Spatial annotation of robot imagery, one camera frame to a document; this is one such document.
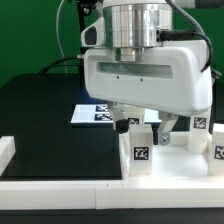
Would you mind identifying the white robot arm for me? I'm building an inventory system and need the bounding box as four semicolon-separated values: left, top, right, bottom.
81;0;212;145

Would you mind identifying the white square table top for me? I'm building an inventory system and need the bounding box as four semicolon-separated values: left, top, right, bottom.
118;130;224;183

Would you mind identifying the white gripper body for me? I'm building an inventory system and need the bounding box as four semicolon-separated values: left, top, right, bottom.
81;18;212;117

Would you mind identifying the white left obstacle block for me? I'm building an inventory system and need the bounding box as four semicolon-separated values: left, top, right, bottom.
0;136;16;176

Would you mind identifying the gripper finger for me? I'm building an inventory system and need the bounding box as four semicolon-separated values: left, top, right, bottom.
108;102;129;134
157;112;178;146

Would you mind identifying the black camera pole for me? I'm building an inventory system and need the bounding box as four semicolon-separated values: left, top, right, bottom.
75;0;98;74

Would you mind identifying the black cable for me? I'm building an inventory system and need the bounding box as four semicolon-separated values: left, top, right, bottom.
39;55;84;75

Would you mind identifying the white paper with tags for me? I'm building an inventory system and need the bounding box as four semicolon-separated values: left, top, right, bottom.
71;104;161;124

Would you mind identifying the white front obstacle bar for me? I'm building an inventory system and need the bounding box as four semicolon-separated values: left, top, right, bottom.
0;178;224;210

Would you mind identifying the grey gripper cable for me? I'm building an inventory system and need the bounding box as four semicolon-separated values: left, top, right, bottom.
159;0;223;79

